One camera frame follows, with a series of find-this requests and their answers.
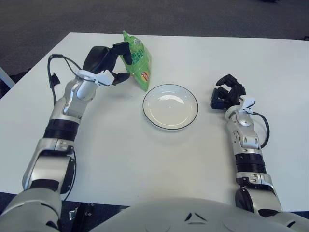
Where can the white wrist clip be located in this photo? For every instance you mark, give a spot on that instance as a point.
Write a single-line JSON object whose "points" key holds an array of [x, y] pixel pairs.
{"points": [[247, 102], [103, 77]]}

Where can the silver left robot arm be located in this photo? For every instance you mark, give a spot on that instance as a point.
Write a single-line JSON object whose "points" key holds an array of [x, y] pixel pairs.
{"points": [[60, 125]]}

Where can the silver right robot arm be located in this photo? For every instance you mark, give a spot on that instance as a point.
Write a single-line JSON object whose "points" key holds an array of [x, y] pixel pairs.
{"points": [[246, 137]]}

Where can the grey robot torso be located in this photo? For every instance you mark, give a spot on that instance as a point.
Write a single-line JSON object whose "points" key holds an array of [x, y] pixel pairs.
{"points": [[169, 217]]}

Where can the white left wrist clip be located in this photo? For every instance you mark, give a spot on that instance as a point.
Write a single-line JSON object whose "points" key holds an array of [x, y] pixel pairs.
{"points": [[103, 77]]}

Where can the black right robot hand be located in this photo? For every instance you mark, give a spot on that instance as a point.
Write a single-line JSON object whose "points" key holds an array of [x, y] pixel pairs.
{"points": [[233, 93]]}

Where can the green snack bag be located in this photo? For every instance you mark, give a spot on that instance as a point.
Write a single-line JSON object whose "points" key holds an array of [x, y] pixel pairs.
{"points": [[141, 70]]}

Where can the metal bracket under table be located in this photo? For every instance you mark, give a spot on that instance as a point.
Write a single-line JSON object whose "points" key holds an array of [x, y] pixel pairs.
{"points": [[72, 213]]}

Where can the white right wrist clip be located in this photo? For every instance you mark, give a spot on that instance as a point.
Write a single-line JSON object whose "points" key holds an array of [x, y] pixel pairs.
{"points": [[247, 102]]}

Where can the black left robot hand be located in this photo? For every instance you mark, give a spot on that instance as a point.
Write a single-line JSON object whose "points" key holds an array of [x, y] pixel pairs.
{"points": [[96, 59]]}

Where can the white plate black rim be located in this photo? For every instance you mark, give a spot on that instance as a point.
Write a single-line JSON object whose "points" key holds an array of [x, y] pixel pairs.
{"points": [[169, 108]]}

